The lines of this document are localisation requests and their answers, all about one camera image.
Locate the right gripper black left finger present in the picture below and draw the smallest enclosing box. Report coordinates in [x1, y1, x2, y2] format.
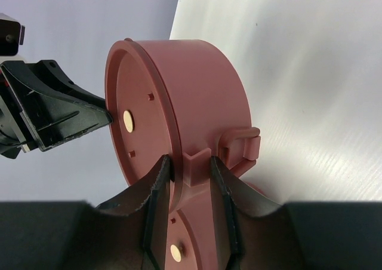
[1, 155, 172, 269]

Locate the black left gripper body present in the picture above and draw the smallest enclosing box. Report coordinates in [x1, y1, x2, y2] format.
[1, 71, 30, 159]

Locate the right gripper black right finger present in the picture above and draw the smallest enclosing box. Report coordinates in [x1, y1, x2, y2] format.
[210, 157, 381, 269]

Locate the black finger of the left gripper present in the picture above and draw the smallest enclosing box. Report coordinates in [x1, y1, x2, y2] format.
[1, 60, 112, 151]

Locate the dark red lid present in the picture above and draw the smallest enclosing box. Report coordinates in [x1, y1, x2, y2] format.
[105, 38, 183, 210]
[165, 182, 218, 269]

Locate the pink bowl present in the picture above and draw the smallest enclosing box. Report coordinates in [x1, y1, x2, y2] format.
[104, 38, 262, 217]

